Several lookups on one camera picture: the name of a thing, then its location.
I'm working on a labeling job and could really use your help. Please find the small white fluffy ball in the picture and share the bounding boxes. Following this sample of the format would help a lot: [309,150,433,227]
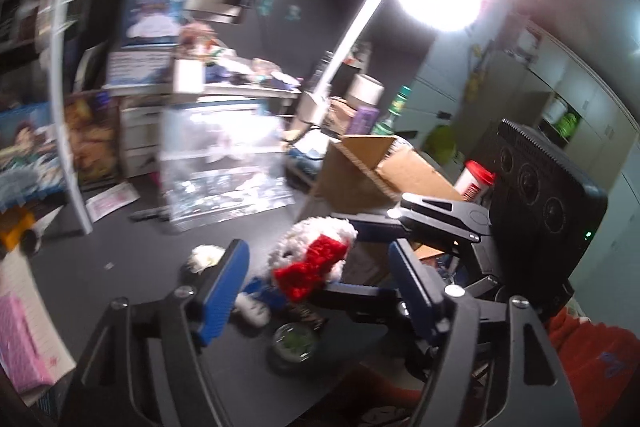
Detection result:
[187,245,226,274]

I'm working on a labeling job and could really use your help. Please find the white and red plush toy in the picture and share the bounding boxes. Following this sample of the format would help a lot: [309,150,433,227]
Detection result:
[234,216,359,329]

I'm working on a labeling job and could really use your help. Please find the anime picture board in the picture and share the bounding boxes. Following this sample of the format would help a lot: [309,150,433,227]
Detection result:
[0,104,66,208]

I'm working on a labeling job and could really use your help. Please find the person's right forearm orange sleeve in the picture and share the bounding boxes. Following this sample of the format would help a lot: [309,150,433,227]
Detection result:
[545,307,640,427]

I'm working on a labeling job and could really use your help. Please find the white desk lamp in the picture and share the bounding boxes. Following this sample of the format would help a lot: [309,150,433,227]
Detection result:
[299,0,485,130]

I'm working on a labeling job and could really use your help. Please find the blue cartoon wall poster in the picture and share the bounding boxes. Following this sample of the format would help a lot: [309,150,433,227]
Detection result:
[120,0,188,48]

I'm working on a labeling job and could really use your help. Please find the person's red clothing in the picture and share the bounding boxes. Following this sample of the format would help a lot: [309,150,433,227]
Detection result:
[345,366,431,427]

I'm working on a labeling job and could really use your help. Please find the brown picture board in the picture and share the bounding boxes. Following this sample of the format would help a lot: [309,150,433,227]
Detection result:
[64,91,122,188]

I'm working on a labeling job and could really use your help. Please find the pink box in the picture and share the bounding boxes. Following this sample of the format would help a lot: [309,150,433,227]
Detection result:
[0,293,57,395]

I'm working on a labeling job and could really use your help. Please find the white curved pole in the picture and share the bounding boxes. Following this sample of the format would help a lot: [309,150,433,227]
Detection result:
[47,0,103,236]

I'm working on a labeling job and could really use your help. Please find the open cardboard box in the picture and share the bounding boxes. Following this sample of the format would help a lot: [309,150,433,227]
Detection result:
[309,134,467,220]

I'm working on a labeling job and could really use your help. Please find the white cup with red lid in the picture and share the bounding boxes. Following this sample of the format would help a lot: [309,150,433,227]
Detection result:
[454,160,497,204]

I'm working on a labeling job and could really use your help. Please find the round glass jar green contents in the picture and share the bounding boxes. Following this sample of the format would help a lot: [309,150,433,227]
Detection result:
[267,321,322,375]

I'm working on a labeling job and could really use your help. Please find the green bottle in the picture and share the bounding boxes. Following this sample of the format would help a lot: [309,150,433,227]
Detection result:
[372,85,414,138]

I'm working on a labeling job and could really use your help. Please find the purple box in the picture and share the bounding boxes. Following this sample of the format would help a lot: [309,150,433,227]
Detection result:
[346,106,384,136]

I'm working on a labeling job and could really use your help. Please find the clear plastic storage box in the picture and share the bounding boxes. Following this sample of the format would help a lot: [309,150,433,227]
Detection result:
[159,101,297,235]

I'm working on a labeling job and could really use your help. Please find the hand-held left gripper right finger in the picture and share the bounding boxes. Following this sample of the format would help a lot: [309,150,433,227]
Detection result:
[389,239,581,427]

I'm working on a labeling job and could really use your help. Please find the white desk shelf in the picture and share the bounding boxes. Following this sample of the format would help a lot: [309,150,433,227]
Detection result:
[102,82,301,180]

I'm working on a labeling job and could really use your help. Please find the paper roll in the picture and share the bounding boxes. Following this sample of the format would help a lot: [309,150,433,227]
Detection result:
[347,73,386,108]

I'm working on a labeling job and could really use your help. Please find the green bag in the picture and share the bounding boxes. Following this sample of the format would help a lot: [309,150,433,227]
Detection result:
[427,123,458,165]

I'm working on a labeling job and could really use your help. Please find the yellow toy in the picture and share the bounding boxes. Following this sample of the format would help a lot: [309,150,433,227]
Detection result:
[0,211,43,258]

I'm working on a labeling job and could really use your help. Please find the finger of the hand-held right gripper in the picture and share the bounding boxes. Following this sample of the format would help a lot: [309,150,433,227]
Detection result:
[307,282,403,315]
[349,193,495,254]

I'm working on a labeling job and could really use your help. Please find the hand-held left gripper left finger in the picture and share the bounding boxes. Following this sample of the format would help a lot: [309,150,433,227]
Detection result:
[60,239,251,427]

